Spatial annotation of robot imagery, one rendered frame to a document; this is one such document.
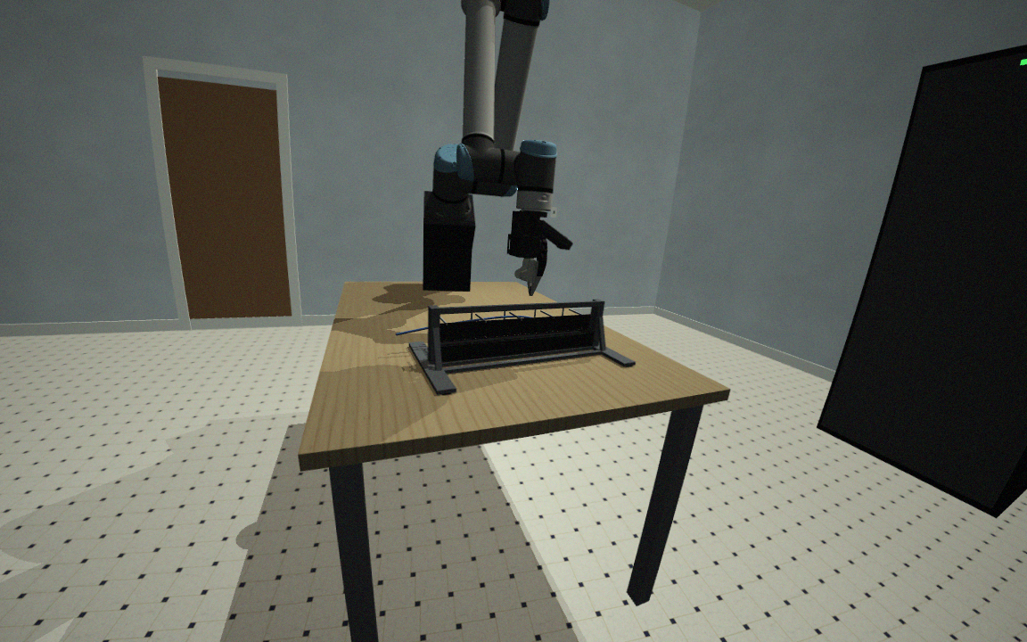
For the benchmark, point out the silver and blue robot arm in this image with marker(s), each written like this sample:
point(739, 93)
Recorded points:
point(457, 169)

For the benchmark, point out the black free-standing rack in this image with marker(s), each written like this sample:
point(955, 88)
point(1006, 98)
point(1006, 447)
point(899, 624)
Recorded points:
point(453, 343)

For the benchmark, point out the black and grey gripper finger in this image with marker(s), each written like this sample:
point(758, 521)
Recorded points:
point(535, 271)
point(518, 271)

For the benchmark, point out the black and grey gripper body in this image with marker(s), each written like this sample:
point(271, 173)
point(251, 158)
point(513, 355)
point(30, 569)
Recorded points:
point(526, 247)

